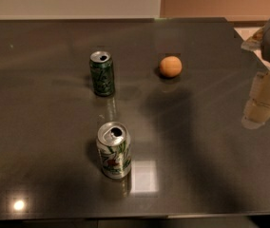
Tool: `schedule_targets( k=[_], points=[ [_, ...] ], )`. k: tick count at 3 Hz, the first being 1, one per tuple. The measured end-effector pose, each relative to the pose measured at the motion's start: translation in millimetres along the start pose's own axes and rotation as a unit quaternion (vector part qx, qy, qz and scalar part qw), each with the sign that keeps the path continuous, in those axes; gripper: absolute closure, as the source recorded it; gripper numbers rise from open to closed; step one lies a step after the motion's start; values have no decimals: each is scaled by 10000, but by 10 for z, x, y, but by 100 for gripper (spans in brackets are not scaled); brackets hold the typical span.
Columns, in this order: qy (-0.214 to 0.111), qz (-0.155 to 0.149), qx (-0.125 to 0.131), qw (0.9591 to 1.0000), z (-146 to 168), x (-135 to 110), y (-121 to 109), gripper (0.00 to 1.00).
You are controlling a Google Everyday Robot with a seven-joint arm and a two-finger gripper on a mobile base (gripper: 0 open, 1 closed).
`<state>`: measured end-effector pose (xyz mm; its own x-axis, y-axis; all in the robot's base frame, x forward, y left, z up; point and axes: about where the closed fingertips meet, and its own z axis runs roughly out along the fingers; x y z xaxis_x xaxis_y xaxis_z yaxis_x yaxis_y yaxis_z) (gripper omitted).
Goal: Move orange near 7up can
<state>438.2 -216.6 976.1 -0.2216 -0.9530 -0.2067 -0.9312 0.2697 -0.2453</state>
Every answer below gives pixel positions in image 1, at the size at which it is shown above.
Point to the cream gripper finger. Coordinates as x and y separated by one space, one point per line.
257 109
253 42

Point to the orange fruit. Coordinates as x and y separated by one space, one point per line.
170 66

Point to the dark green soda can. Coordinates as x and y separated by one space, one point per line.
102 73

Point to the white green 7up can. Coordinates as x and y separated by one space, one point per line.
113 144

